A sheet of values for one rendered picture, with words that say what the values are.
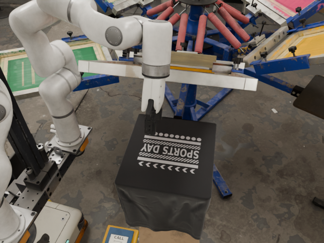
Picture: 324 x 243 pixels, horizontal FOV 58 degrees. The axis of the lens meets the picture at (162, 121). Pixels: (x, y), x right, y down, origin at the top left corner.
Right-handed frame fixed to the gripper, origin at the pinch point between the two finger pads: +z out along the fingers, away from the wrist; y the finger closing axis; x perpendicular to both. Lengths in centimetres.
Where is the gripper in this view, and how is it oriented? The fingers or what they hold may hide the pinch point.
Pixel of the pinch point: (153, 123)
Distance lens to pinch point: 84.6
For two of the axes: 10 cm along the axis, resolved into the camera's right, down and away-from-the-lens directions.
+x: 9.8, 1.3, -1.3
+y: -1.8, 4.4, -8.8
